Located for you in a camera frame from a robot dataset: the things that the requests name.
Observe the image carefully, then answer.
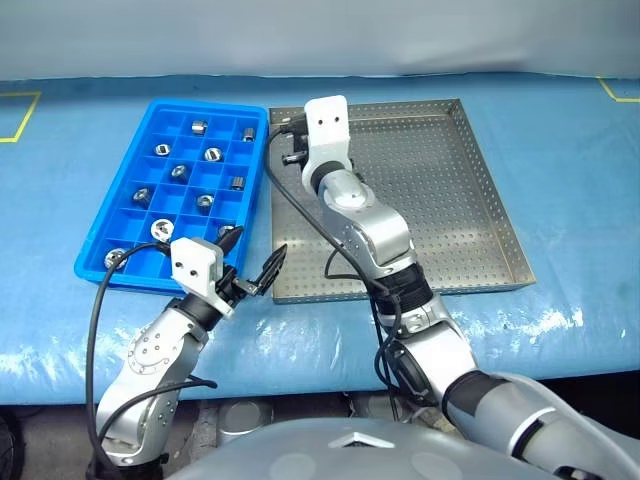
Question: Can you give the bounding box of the grey robot torso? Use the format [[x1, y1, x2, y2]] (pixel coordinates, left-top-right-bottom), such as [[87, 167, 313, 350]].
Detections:
[[164, 417, 566, 480]]

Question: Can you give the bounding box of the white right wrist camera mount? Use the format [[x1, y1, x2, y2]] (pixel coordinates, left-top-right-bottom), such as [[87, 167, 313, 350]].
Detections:
[[301, 94, 354, 189]]

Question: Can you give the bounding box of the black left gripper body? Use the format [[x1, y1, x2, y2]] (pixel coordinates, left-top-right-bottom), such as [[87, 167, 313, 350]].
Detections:
[[214, 267, 251, 307]]

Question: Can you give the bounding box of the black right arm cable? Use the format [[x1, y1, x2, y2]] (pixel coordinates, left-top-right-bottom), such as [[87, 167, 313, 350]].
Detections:
[[263, 117, 431, 426]]

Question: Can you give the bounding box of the black rounded object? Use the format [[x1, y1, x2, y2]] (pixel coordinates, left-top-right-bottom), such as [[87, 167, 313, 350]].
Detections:
[[0, 412, 26, 480]]

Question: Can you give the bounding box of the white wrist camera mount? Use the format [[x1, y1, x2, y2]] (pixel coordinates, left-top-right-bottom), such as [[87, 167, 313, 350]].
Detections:
[[169, 237, 236, 319], [301, 94, 354, 189]]

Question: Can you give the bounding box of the blue compartment tray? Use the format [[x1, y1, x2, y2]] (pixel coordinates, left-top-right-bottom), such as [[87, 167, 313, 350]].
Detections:
[[73, 98, 269, 293]]

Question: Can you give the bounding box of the perforated metal tray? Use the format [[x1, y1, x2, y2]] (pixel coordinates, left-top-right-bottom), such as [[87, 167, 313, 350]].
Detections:
[[268, 98, 536, 305]]

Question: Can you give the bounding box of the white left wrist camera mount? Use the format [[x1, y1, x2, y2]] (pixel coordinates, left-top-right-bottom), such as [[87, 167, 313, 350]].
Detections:
[[169, 237, 236, 319]]

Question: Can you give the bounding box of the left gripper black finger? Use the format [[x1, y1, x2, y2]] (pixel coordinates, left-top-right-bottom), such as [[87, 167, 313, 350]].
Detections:
[[218, 227, 245, 256], [238, 243, 289, 297]]

